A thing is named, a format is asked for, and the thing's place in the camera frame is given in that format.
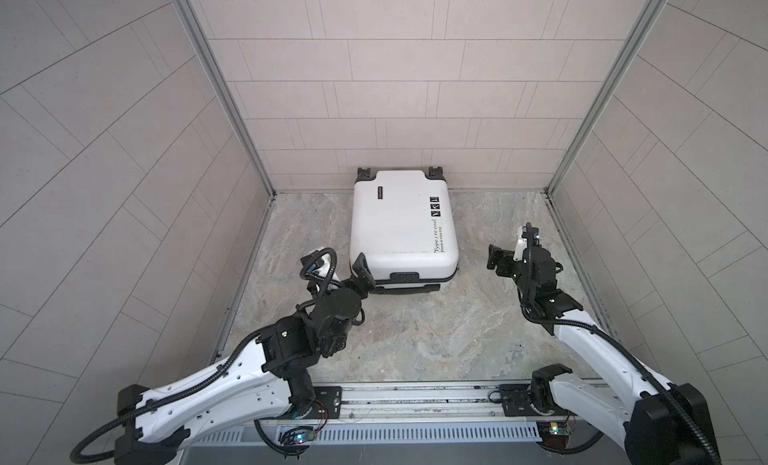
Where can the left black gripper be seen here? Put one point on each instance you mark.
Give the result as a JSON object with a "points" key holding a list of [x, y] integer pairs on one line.
{"points": [[363, 280]]}

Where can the black suitcase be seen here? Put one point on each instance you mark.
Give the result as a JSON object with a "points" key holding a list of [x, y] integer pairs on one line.
{"points": [[402, 221]]}

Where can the right aluminium corner post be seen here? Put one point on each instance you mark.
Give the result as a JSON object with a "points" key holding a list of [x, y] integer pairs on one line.
{"points": [[637, 35]]}

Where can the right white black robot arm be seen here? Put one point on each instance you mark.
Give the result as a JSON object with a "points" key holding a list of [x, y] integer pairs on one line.
{"points": [[653, 419]]}

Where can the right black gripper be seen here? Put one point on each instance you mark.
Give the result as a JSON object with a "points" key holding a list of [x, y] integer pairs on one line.
{"points": [[506, 259]]}

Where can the aluminium mounting rail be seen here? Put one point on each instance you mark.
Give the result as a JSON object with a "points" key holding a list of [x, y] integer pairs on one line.
{"points": [[419, 412]]}

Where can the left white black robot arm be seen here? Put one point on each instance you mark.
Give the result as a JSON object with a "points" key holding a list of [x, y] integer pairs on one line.
{"points": [[265, 376]]}

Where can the left aluminium corner post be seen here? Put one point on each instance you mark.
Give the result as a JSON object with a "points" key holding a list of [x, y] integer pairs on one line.
{"points": [[205, 53]]}

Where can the aluminium corner post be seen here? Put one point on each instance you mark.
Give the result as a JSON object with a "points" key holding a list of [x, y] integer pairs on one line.
{"points": [[637, 35], [205, 53]]}

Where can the small circuit board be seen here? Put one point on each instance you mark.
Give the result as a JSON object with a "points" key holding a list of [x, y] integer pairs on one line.
{"points": [[554, 434], [298, 436]]}

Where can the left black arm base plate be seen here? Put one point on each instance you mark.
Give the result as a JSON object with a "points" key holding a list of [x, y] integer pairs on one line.
{"points": [[327, 404]]}

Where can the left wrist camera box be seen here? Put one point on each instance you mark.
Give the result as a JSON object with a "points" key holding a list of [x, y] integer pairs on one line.
{"points": [[320, 270]]}

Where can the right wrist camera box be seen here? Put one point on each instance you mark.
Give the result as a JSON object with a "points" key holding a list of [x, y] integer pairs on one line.
{"points": [[522, 244]]}

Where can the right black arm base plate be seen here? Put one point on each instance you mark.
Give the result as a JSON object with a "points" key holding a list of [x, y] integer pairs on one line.
{"points": [[528, 400]]}

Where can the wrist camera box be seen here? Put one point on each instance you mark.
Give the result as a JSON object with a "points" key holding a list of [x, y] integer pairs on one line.
{"points": [[522, 244], [320, 270]]}

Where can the right small circuit board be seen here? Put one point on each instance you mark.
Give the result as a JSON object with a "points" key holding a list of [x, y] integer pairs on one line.
{"points": [[554, 434]]}

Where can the left small circuit board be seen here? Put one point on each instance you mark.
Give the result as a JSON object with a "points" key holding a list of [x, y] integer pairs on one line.
{"points": [[298, 436]]}

